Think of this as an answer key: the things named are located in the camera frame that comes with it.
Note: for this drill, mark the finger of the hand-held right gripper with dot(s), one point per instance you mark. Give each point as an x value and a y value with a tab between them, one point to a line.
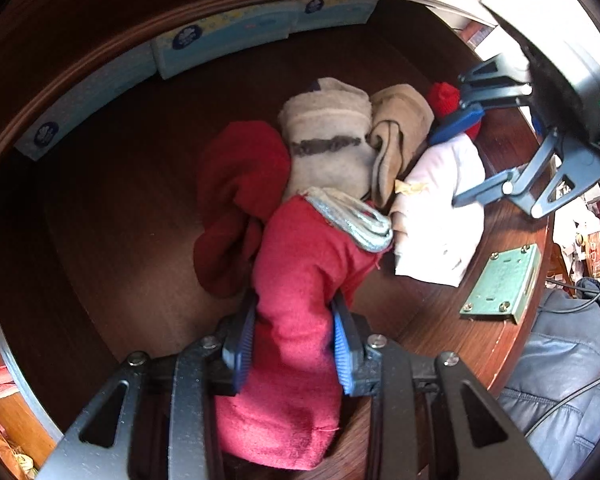
455	125
480	192

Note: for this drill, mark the grey beige dark-striped sock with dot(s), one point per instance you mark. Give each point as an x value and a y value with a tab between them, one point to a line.
330	125

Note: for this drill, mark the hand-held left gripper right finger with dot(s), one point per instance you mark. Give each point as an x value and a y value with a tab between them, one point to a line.
344	355

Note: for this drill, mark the red garment with grey waistband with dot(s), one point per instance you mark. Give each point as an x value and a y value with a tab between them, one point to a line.
300	280

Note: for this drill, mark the green metal lock plate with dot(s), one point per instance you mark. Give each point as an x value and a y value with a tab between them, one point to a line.
500	285

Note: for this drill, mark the dark padded jacket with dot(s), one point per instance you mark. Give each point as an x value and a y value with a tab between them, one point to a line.
570	350

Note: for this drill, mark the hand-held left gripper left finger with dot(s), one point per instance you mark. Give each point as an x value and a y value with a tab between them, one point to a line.
242	355

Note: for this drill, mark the beige knit sock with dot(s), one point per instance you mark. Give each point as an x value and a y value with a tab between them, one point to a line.
400	110

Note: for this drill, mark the pale white garment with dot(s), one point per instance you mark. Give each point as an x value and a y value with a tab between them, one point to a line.
430	230

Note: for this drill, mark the maroon knit garment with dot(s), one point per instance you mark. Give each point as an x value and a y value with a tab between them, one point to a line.
240	175

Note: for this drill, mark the bright red knit garment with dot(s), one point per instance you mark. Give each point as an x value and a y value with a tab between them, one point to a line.
442	95

